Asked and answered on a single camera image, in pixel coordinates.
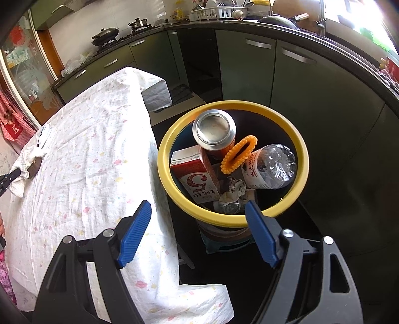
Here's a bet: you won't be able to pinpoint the clear plastic bottle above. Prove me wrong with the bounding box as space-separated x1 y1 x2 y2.
241 144 297 190

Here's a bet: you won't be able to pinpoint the orange spiky ring toy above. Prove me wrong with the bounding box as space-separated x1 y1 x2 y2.
220 135 258 175

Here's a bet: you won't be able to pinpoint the red white milk carton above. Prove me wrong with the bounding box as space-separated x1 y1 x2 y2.
170 145 220 204

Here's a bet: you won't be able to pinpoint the red soda can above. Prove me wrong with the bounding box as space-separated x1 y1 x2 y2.
192 109 236 161

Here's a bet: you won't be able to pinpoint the white paper towel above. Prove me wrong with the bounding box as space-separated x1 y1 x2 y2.
9 146 46 198

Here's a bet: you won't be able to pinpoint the yellow rimmed trash bin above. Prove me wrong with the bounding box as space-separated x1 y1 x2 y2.
158 100 309 253

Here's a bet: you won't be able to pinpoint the green kitchen cabinets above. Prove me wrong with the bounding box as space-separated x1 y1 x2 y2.
56 26 398 223

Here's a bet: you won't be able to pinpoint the steel kitchen faucet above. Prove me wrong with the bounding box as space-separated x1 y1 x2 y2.
314 0 327 37

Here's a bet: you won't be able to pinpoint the white patterned tablecloth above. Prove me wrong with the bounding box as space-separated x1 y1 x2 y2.
1 67 234 323

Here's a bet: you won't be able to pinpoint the red checkered apron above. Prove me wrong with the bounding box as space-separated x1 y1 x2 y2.
1 90 36 149

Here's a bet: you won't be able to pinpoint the white plastic bag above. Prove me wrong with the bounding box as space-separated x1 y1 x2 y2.
61 51 94 77

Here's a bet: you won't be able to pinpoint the glass sliding door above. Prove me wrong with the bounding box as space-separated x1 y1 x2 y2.
1 10 64 129

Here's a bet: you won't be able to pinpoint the black wok with lid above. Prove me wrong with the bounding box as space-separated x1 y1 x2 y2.
91 28 119 47

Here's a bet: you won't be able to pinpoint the small steel pot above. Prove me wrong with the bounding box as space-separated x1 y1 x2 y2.
128 18 152 34

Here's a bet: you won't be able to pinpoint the black pan in sink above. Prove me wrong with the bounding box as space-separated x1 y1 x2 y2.
258 13 310 30

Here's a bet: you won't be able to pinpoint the white dish rack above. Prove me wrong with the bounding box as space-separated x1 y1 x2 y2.
185 1 249 22

